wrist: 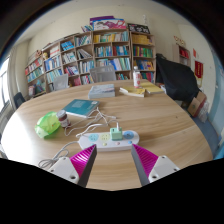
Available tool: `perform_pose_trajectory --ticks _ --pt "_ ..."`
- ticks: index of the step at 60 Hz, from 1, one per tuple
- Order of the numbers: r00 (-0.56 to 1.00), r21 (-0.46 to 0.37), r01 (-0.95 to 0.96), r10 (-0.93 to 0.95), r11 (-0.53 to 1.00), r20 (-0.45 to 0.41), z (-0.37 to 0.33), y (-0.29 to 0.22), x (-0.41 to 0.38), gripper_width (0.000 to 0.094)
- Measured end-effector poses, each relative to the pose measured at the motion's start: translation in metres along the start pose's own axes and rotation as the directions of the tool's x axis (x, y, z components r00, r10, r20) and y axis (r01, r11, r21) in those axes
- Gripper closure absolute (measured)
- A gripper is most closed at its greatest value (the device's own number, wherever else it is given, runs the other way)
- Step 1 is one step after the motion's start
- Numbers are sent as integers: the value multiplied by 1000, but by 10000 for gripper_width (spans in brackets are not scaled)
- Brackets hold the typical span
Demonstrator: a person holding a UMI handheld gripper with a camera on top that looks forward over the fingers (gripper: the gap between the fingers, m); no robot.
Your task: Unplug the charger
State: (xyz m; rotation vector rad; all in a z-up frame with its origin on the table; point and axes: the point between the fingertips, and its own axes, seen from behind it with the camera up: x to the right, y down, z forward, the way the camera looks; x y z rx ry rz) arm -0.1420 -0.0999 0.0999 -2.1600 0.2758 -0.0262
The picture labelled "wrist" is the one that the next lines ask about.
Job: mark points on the green plastic bag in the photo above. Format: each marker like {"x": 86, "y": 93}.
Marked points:
{"x": 47, "y": 124}

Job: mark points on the small green charger block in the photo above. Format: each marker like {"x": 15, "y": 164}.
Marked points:
{"x": 116, "y": 134}

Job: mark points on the white pastel-socket power strip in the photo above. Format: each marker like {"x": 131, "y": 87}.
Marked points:
{"x": 96, "y": 141}

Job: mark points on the thin yellow book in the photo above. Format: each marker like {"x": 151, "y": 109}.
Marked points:
{"x": 152, "y": 88}

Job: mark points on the thick yellow book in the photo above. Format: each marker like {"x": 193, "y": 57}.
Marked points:
{"x": 132, "y": 91}

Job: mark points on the small wooden wall shelf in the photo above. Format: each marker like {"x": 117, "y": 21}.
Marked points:
{"x": 182, "y": 55}

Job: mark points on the grey mesh office chair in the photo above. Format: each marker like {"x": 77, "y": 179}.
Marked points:
{"x": 103, "y": 74}
{"x": 61, "y": 82}

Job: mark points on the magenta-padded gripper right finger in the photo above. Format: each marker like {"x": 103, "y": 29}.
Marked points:
{"x": 161, "y": 168}

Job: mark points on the teal book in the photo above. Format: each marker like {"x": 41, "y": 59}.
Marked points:
{"x": 80, "y": 107}

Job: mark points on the cardboard box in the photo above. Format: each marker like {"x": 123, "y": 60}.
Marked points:
{"x": 196, "y": 104}

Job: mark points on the red wall banner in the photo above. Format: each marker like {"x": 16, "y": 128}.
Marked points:
{"x": 199, "y": 69}

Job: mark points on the clear red-label plastic bottle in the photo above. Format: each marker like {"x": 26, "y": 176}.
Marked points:
{"x": 136, "y": 77}

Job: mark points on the black cloth cover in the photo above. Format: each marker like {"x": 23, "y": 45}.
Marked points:
{"x": 176, "y": 80}

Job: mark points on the dark chair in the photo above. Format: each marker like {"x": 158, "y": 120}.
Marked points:
{"x": 19, "y": 100}

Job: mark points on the grey book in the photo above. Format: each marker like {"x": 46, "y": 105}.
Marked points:
{"x": 101, "y": 91}

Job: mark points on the wooden bookshelf unit with books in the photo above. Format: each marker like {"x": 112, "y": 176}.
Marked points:
{"x": 110, "y": 50}

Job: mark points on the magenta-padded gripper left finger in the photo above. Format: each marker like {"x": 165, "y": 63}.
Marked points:
{"x": 63, "y": 168}

